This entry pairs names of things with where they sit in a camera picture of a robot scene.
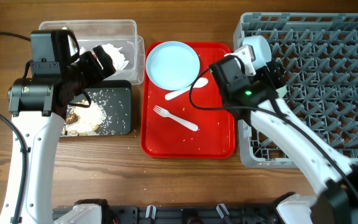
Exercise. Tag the clear plastic bin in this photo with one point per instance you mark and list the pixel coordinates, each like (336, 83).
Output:
(119, 32)

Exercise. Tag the small white napkin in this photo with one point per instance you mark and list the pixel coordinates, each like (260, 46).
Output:
(82, 50)

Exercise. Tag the red serving tray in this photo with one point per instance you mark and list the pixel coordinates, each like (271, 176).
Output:
(164, 137)

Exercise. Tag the black waste tray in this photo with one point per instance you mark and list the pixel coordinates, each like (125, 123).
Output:
(115, 97)

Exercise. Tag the light blue bowl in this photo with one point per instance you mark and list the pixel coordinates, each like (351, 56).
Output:
(261, 50)

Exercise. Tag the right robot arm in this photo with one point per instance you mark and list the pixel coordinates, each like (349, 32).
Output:
(252, 96)

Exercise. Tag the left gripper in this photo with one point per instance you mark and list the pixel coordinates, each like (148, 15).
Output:
(96, 73)

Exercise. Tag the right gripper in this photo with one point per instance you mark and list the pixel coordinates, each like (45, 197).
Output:
(273, 80)

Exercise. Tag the light blue plate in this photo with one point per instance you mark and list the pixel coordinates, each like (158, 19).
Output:
(172, 65)

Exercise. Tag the white plastic spoon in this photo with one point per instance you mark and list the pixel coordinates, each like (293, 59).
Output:
(201, 82)

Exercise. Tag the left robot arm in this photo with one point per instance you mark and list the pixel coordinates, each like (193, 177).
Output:
(39, 107)

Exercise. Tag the food leftovers with rice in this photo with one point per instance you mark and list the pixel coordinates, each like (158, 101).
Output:
(82, 121)

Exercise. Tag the grey dishwasher rack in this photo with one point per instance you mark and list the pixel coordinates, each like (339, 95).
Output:
(319, 52)

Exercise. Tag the white plastic fork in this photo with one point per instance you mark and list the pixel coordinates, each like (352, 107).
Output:
(166, 114)

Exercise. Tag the mint green bowl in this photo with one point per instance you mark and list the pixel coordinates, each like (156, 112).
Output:
(282, 91)

